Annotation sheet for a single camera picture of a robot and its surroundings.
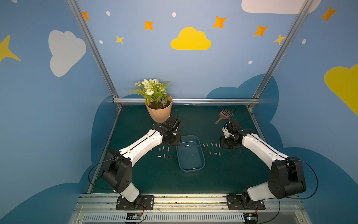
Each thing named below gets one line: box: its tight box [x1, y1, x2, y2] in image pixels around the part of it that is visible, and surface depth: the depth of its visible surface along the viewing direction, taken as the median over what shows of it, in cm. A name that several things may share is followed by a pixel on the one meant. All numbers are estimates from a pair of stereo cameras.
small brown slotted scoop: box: [214, 108, 234, 125], surface depth 117 cm
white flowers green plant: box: [129, 78, 171, 107], surface depth 91 cm
